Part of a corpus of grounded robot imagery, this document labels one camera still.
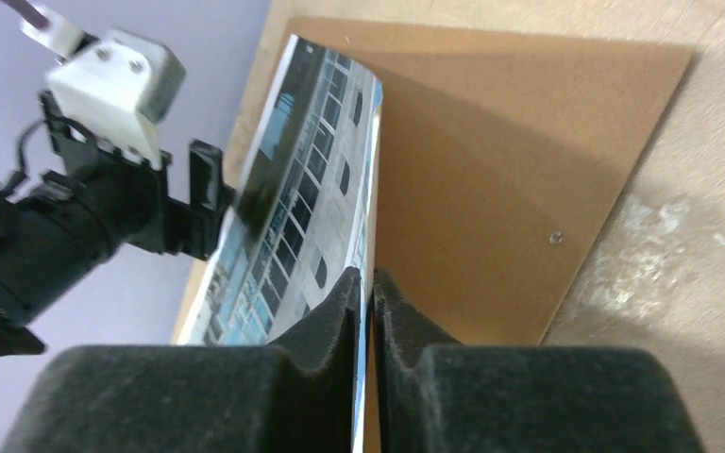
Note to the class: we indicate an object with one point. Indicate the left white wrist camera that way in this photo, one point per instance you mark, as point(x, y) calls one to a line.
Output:
point(120, 86)

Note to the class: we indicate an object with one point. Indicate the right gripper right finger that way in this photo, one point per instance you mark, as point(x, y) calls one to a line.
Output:
point(439, 395)

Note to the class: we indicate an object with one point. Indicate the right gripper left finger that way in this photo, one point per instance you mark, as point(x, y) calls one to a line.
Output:
point(295, 394)

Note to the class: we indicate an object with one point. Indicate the building photo print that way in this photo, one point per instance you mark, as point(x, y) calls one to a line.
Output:
point(304, 212)

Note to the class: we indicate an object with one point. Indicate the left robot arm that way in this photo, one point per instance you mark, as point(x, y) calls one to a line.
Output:
point(20, 340)

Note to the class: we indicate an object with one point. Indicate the brown backing board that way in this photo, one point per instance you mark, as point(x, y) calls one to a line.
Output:
point(501, 157)

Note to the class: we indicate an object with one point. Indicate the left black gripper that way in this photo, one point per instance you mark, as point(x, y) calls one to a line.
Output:
point(76, 219)

